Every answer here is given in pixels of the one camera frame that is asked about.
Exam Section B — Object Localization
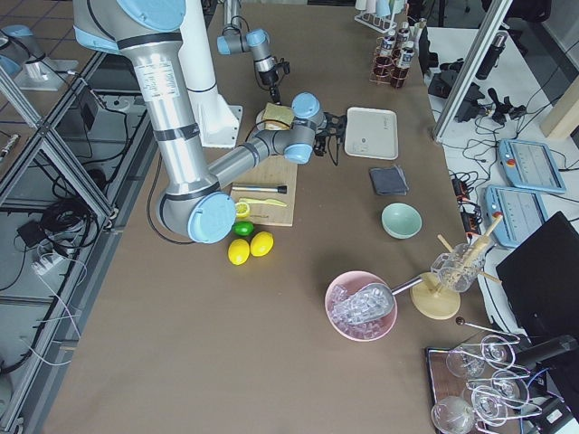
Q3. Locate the tea bottle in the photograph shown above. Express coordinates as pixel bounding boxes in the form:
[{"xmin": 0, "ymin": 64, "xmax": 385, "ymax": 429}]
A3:
[
  {"xmin": 375, "ymin": 34, "xmax": 395, "ymax": 78},
  {"xmin": 394, "ymin": 22, "xmax": 410, "ymax": 49},
  {"xmin": 392, "ymin": 41, "xmax": 414, "ymax": 89}
]

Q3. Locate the bread slice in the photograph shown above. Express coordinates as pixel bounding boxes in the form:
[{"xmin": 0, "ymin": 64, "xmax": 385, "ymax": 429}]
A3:
[{"xmin": 262, "ymin": 103, "xmax": 294, "ymax": 130}]

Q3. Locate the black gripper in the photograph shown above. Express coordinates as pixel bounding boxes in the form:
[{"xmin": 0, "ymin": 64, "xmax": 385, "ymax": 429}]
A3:
[
  {"xmin": 314, "ymin": 112, "xmax": 347, "ymax": 156},
  {"xmin": 266, "ymin": 71, "xmax": 283, "ymax": 103}
]

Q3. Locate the grey folded cloth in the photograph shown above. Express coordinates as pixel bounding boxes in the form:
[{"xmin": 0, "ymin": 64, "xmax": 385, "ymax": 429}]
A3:
[{"xmin": 369, "ymin": 165, "xmax": 409, "ymax": 195}]

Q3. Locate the pink bowl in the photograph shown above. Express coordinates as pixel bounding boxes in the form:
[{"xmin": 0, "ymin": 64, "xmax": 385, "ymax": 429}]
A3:
[{"xmin": 325, "ymin": 270, "xmax": 397, "ymax": 342}]

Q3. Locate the cream rabbit tray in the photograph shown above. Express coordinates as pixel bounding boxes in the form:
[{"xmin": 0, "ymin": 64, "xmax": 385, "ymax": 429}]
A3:
[{"xmin": 344, "ymin": 107, "xmax": 399, "ymax": 160}]

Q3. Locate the yellow lemon lower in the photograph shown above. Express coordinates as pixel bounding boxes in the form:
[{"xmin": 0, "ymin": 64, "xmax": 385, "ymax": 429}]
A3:
[{"xmin": 250, "ymin": 231, "xmax": 274, "ymax": 257}]

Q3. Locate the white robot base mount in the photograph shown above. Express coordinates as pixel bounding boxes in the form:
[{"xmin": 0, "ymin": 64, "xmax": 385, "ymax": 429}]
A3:
[{"xmin": 188, "ymin": 87, "xmax": 242, "ymax": 149}]

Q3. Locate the copper wire bottle rack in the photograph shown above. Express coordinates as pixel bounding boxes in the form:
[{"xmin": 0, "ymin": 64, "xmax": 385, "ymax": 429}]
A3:
[{"xmin": 369, "ymin": 35, "xmax": 405, "ymax": 89}]

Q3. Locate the wooden cutting board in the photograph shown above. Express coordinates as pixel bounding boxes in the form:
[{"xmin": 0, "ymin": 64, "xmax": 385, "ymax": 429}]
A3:
[{"xmin": 230, "ymin": 156, "xmax": 298, "ymax": 227}]

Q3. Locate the green lime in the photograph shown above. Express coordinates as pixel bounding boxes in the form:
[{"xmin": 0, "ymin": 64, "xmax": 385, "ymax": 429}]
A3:
[{"xmin": 233, "ymin": 221, "xmax": 255, "ymax": 237}]

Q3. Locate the green bowl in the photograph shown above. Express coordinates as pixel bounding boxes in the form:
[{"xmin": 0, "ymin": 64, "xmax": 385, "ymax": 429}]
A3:
[{"xmin": 381, "ymin": 203, "xmax": 422, "ymax": 240}]

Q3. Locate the blue teach pendant near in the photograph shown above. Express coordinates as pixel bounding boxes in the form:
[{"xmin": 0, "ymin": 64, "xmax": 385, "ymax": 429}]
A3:
[{"xmin": 485, "ymin": 185, "xmax": 548, "ymax": 249}]

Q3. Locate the tea bottle back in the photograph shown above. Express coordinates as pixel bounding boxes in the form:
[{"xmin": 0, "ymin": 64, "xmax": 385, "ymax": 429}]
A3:
[{"xmin": 375, "ymin": 34, "xmax": 395, "ymax": 78}]

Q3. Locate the clear ice cubes pile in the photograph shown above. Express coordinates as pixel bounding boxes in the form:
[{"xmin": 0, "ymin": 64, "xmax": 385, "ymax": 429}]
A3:
[{"xmin": 329, "ymin": 283, "xmax": 394, "ymax": 326}]

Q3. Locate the wooden stand with round base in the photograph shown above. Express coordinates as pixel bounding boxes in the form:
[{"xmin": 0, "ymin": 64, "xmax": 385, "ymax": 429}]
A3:
[{"xmin": 411, "ymin": 212, "xmax": 503, "ymax": 320}]

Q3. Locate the half lemon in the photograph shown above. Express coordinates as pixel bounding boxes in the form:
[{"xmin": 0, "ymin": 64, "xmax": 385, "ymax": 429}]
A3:
[{"xmin": 235, "ymin": 201, "xmax": 251, "ymax": 219}]

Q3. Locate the yellow lemon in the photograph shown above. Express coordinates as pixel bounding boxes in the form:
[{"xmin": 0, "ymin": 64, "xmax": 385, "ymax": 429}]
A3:
[
  {"xmin": 250, "ymin": 231, "xmax": 274, "ymax": 257},
  {"xmin": 227, "ymin": 239, "xmax": 251, "ymax": 266}
]

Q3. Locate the black monitor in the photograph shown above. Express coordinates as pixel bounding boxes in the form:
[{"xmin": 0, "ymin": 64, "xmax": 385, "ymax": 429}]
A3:
[{"xmin": 497, "ymin": 212, "xmax": 578, "ymax": 338}]

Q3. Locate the blue teach pendant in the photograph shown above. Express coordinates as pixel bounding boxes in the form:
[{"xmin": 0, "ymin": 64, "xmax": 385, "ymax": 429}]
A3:
[
  {"xmin": 498, "ymin": 139, "xmax": 566, "ymax": 193},
  {"xmin": 485, "ymin": 185, "xmax": 548, "ymax": 249}
]

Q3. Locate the wine glass rack tray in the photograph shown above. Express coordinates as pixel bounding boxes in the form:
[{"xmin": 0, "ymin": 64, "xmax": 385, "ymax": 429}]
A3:
[{"xmin": 423, "ymin": 316, "xmax": 566, "ymax": 434}]

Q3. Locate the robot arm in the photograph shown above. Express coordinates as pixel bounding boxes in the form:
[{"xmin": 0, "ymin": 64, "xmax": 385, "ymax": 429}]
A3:
[
  {"xmin": 216, "ymin": 15, "xmax": 290, "ymax": 105},
  {"xmin": 73, "ymin": 1, "xmax": 329, "ymax": 243}
]

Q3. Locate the yellow lemon upper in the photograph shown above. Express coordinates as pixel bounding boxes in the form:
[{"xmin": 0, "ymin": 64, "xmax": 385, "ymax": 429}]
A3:
[{"xmin": 227, "ymin": 239, "xmax": 251, "ymax": 266}]

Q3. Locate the glass mug on stand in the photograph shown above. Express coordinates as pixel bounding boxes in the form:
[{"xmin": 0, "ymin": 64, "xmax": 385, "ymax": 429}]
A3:
[{"xmin": 431, "ymin": 238, "xmax": 501, "ymax": 293}]

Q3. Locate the metal ice scoop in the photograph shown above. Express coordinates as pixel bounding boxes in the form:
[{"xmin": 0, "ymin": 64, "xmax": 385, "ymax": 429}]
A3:
[{"xmin": 356, "ymin": 276, "xmax": 426, "ymax": 325}]

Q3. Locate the tea bottle front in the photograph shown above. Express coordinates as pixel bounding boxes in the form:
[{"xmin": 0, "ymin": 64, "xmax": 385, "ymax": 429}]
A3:
[{"xmin": 392, "ymin": 41, "xmax": 414, "ymax": 89}]

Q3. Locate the blue teach pendant far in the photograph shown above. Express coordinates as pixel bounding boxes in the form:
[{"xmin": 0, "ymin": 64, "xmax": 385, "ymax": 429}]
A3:
[{"xmin": 498, "ymin": 139, "xmax": 566, "ymax": 193}]

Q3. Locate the steel muddler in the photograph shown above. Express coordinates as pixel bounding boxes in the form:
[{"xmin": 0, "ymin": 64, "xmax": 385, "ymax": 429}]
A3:
[{"xmin": 232, "ymin": 184, "xmax": 288, "ymax": 194}]

